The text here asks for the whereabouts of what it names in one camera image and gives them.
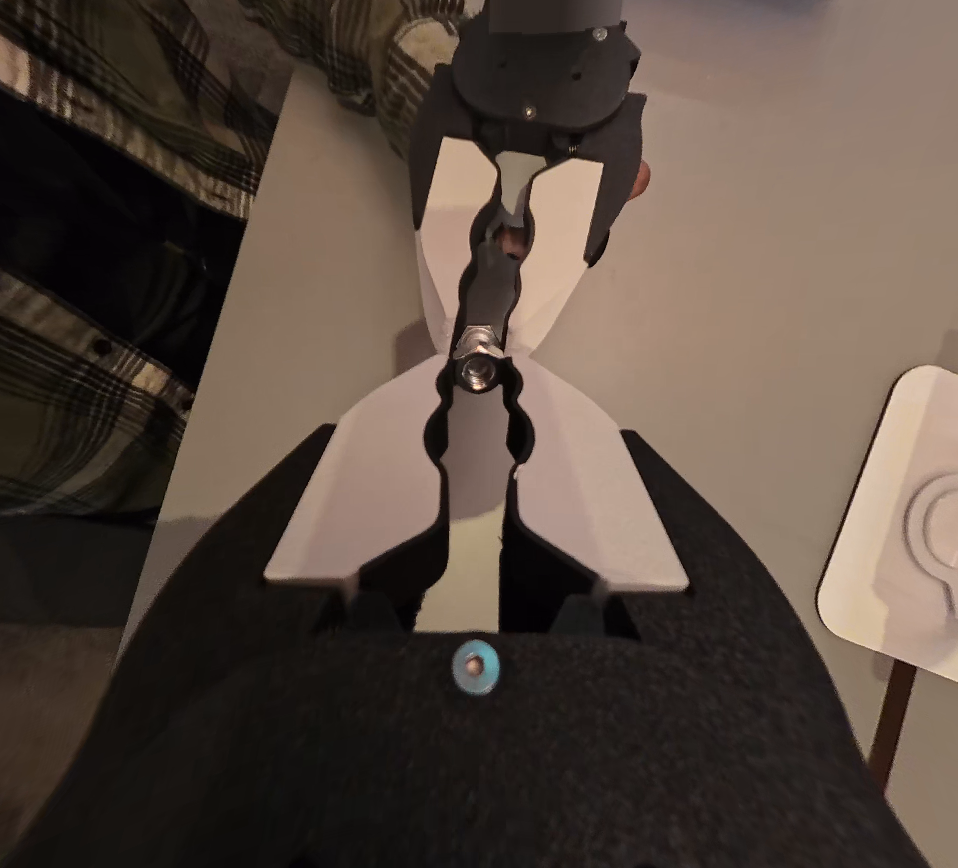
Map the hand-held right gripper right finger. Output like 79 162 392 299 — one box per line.
500 359 691 597

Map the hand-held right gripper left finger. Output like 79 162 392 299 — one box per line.
263 353 452 597

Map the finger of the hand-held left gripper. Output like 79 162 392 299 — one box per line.
414 135 502 360
507 159 607 354

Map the person's plaid shirt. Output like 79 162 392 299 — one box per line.
0 0 300 521

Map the silver hex nut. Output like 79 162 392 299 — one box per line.
451 324 511 359

